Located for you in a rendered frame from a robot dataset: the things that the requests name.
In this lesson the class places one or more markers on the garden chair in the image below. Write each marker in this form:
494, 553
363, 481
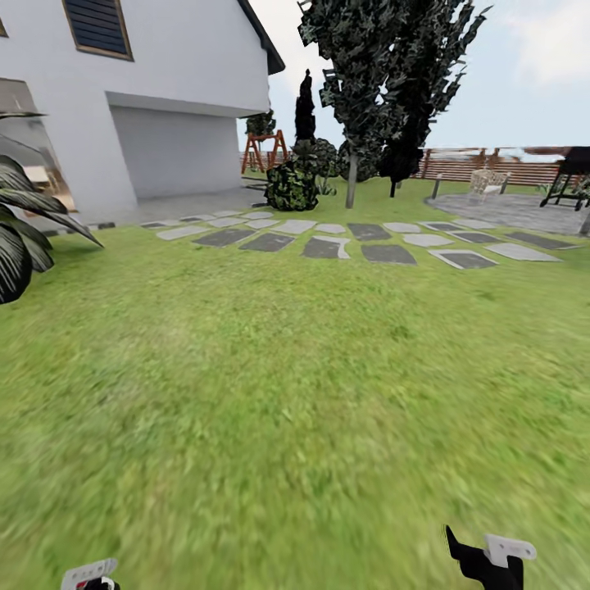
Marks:
485, 180

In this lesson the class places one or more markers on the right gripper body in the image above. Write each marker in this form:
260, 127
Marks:
475, 565

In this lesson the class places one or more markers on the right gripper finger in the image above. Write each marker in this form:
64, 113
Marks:
454, 545

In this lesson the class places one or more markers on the fixed window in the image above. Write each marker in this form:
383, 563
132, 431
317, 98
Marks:
24, 139

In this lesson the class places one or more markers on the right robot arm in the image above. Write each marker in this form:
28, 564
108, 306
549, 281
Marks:
500, 567

